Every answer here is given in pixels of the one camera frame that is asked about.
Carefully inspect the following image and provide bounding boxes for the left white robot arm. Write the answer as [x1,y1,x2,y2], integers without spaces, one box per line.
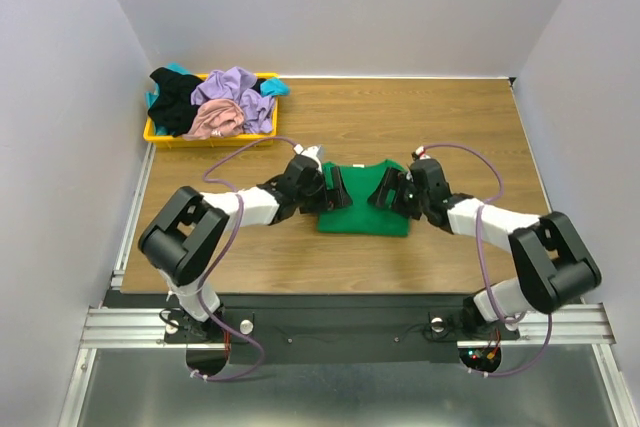
[138,154,353,343]

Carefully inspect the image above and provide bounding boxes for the lavender t-shirt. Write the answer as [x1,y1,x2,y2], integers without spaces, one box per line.
[191,67,275,135]

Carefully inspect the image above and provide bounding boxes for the yellow plastic bin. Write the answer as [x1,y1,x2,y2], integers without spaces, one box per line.
[143,72,280,149]

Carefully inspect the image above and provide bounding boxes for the green t-shirt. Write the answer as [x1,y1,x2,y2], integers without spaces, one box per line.
[316,159,410,237]

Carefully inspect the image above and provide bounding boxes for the teal t-shirt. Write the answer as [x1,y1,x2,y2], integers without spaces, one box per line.
[144,62,290,137]

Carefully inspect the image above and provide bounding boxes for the black t-shirt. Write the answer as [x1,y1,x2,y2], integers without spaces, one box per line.
[148,67,203,137]

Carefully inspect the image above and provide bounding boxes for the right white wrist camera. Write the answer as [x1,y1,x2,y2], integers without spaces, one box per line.
[411,146,430,161]

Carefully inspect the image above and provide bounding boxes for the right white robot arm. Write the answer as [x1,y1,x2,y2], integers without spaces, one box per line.
[367,156,602,332]

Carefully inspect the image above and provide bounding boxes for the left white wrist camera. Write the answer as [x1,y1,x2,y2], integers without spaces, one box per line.
[293,144,325,163]

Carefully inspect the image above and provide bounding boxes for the pink t-shirt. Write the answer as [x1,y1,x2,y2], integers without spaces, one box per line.
[182,99,245,141]

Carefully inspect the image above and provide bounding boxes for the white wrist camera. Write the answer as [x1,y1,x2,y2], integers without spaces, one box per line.
[411,146,430,161]
[293,144,325,163]

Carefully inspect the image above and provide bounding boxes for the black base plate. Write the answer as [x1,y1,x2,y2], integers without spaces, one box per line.
[82,292,590,380]

